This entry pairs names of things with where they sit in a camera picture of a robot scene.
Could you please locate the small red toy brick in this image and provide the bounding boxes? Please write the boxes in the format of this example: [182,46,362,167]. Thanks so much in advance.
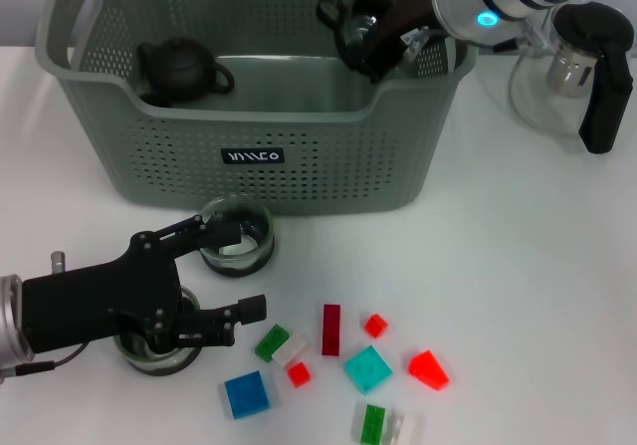
[286,360,314,389]
[363,314,389,339]

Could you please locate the white toy brick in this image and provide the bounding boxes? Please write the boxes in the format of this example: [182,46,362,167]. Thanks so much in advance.
[390,414,419,445]
[271,334,309,368]

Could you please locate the red sloped toy brick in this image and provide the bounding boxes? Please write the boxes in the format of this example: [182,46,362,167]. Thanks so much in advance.
[407,348,452,392]

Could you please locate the arm cable with plug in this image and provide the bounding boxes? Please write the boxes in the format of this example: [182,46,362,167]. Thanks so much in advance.
[475,14,546,53]
[0,342,89,381]

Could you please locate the grey perforated storage basket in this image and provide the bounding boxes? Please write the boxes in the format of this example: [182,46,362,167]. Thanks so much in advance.
[34,0,480,217]

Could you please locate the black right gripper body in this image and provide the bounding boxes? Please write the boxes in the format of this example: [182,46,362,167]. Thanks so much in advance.
[365,0,449,83]

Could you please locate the black clay teapot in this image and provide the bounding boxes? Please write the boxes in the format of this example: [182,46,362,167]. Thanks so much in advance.
[136,37,236,108]

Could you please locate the right arm cable with plug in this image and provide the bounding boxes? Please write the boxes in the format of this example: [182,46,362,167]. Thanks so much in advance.
[475,14,546,53]

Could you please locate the glass teacup with black sleeve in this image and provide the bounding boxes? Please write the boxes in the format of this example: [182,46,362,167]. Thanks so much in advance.
[317,0,404,76]
[198,193,276,278]
[112,285,205,377]

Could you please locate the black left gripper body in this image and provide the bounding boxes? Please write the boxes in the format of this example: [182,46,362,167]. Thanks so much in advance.
[22,233,183,354]

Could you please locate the cyan square toy plate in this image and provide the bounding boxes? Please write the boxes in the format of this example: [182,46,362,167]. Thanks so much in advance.
[342,344,394,396]

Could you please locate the blue square toy plate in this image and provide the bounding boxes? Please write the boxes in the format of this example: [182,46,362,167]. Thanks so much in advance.
[222,369,273,420]

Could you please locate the green toy brick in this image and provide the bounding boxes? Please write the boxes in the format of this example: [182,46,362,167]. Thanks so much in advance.
[253,324,293,364]
[355,403,392,445]

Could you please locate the dark red long toy brick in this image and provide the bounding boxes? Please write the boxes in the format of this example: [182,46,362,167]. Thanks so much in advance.
[320,304,343,357]

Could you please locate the glass pitcher with black handle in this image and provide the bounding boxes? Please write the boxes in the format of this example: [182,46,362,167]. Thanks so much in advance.
[507,0,637,155]

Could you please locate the left arm cable with plug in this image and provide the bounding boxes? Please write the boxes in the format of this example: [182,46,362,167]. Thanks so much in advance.
[0,342,89,381]

